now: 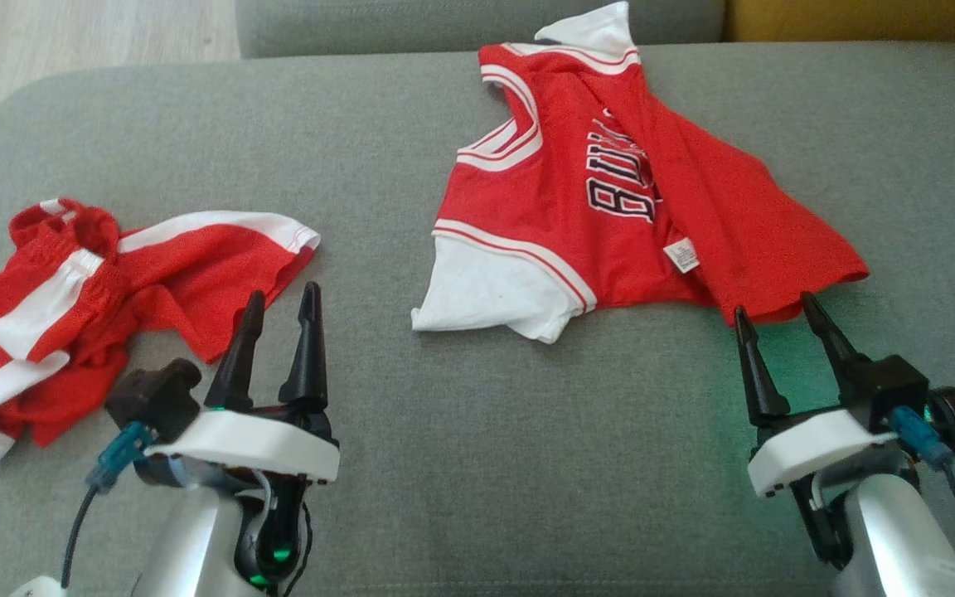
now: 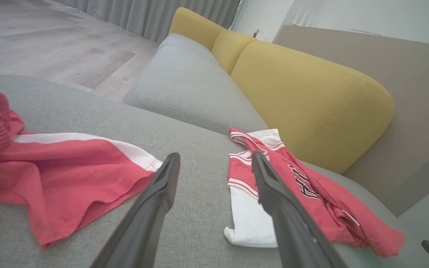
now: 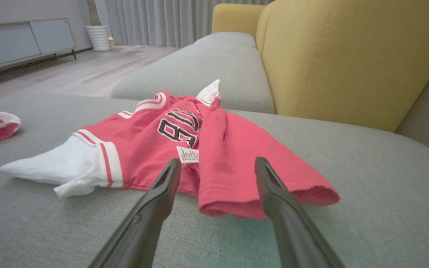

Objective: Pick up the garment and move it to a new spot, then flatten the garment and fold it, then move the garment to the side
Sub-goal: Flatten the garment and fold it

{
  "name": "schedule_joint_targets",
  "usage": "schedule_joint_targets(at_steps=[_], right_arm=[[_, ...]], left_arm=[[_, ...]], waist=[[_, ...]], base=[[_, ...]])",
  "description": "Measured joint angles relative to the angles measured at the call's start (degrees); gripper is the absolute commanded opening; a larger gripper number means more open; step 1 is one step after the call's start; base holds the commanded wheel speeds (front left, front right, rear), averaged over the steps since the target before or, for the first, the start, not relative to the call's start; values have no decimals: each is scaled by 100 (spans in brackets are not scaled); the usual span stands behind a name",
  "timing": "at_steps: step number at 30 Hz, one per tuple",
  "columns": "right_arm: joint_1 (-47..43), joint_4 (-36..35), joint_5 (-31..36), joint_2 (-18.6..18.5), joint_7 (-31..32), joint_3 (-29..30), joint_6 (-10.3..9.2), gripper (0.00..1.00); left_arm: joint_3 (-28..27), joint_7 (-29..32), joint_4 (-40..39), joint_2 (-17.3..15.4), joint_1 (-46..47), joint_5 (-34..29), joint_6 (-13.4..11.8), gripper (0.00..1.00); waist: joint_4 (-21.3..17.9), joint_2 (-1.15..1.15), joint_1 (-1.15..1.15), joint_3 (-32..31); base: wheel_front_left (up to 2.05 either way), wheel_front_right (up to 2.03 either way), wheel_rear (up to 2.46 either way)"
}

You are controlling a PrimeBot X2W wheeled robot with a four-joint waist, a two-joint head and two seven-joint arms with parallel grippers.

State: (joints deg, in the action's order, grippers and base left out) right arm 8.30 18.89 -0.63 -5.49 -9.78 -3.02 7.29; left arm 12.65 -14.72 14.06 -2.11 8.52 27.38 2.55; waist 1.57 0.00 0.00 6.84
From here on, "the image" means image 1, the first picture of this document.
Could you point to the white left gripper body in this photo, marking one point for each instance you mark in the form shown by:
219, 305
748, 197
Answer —
245, 444

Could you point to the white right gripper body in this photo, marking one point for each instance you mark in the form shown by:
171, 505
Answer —
809, 448

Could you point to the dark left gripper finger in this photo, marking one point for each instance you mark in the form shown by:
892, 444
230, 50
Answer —
307, 356
237, 365

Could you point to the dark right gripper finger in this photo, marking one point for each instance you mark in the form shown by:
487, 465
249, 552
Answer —
759, 381
834, 340

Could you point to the red shorts white stripes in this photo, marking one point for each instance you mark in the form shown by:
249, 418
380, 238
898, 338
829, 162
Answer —
187, 274

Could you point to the red basketball jersey white sleeves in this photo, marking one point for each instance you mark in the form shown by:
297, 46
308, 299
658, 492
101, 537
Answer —
544, 207

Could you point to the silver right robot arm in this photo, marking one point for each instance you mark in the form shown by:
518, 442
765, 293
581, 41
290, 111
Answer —
892, 539

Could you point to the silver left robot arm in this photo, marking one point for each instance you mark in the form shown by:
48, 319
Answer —
196, 547

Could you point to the grey fabric sofa seat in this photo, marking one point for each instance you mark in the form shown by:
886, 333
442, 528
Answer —
477, 464

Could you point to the yellow sofa cushion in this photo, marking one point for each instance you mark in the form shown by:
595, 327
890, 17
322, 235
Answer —
859, 18

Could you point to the grey sofa back cushion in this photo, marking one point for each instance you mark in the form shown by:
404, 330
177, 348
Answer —
378, 25

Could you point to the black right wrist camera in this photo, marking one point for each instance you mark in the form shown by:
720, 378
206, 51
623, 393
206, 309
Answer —
888, 390

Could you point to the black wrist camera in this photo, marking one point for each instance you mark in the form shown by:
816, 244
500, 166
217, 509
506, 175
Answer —
154, 398
888, 390

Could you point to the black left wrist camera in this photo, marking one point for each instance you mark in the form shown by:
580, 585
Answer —
154, 398

